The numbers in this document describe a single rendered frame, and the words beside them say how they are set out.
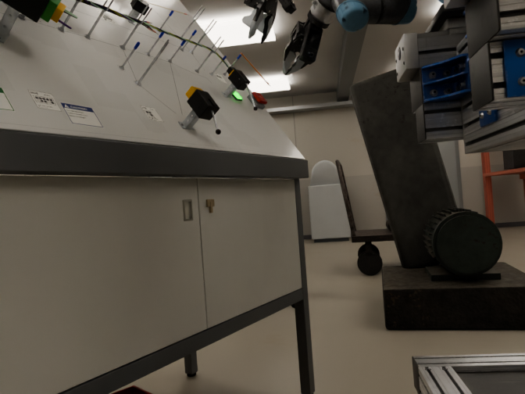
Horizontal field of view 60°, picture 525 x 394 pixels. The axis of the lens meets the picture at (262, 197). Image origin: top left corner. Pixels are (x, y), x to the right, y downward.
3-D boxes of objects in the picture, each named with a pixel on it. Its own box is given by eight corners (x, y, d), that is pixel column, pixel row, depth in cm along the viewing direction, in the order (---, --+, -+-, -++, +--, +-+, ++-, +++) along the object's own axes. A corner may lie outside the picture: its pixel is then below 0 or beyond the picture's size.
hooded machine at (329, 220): (351, 238, 808) (344, 160, 810) (353, 241, 748) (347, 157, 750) (312, 240, 816) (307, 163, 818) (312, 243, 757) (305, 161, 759)
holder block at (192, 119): (198, 151, 115) (222, 123, 110) (173, 116, 118) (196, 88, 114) (209, 152, 118) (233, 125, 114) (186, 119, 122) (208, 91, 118)
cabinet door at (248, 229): (304, 288, 165) (296, 179, 166) (210, 328, 118) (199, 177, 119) (298, 287, 166) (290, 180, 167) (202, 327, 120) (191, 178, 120)
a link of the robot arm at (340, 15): (387, 8, 116) (373, -17, 122) (346, 7, 113) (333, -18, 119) (376, 34, 122) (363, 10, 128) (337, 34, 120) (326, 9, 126)
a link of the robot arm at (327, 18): (340, 16, 128) (316, 3, 126) (331, 30, 132) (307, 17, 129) (338, 3, 133) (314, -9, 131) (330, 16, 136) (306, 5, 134)
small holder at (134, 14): (109, 5, 140) (121, -15, 137) (135, 19, 146) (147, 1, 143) (112, 12, 137) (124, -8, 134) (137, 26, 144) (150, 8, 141)
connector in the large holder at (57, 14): (46, 8, 91) (55, -9, 89) (60, 17, 93) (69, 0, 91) (39, 17, 87) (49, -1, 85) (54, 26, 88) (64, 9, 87)
